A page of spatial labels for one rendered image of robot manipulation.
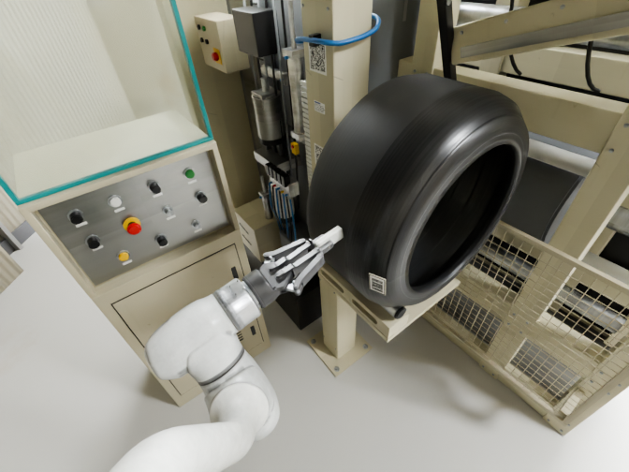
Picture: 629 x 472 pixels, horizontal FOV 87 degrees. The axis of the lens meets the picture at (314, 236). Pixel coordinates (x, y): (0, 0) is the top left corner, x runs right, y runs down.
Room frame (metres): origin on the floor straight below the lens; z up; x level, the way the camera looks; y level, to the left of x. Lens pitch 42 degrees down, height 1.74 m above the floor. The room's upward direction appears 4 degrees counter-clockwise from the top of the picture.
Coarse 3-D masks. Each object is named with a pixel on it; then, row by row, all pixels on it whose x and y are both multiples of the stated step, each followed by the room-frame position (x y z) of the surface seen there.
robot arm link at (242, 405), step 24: (240, 360) 0.31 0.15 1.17; (216, 384) 0.27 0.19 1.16; (240, 384) 0.26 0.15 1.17; (264, 384) 0.28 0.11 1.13; (216, 408) 0.23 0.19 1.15; (240, 408) 0.22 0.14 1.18; (264, 408) 0.24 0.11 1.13; (168, 432) 0.12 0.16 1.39; (192, 432) 0.13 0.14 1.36; (216, 432) 0.14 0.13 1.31; (240, 432) 0.17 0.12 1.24; (264, 432) 0.22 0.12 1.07; (144, 456) 0.09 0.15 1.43; (168, 456) 0.09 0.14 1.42; (192, 456) 0.10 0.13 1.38; (216, 456) 0.12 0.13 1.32; (240, 456) 0.14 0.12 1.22
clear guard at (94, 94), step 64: (0, 0) 0.84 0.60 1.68; (64, 0) 0.90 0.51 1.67; (128, 0) 0.98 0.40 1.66; (0, 64) 0.81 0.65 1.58; (64, 64) 0.87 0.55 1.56; (128, 64) 0.95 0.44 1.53; (192, 64) 1.03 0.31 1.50; (0, 128) 0.77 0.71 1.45; (64, 128) 0.83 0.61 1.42; (128, 128) 0.91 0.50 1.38; (192, 128) 1.01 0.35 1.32
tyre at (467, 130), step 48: (384, 96) 0.74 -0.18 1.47; (432, 96) 0.69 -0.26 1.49; (480, 96) 0.67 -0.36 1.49; (336, 144) 0.69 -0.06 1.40; (384, 144) 0.61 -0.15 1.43; (432, 144) 0.57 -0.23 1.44; (480, 144) 0.59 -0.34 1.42; (528, 144) 0.74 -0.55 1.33; (336, 192) 0.61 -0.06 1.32; (384, 192) 0.53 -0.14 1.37; (432, 192) 0.52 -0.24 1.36; (480, 192) 0.85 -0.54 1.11; (384, 240) 0.49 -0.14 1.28; (432, 240) 0.82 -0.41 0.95; (480, 240) 0.70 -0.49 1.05; (432, 288) 0.58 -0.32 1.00
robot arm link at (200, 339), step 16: (192, 304) 0.38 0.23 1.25; (208, 304) 0.38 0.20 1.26; (176, 320) 0.35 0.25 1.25; (192, 320) 0.34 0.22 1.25; (208, 320) 0.35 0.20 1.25; (224, 320) 0.35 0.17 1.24; (160, 336) 0.32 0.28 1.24; (176, 336) 0.32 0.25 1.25; (192, 336) 0.32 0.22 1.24; (208, 336) 0.32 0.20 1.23; (224, 336) 0.33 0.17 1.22; (144, 352) 0.31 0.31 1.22; (160, 352) 0.30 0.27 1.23; (176, 352) 0.30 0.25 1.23; (192, 352) 0.30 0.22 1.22; (208, 352) 0.31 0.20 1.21; (224, 352) 0.31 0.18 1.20; (240, 352) 0.32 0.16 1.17; (160, 368) 0.28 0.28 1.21; (176, 368) 0.28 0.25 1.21; (192, 368) 0.29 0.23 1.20; (208, 368) 0.29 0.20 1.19; (224, 368) 0.29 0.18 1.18
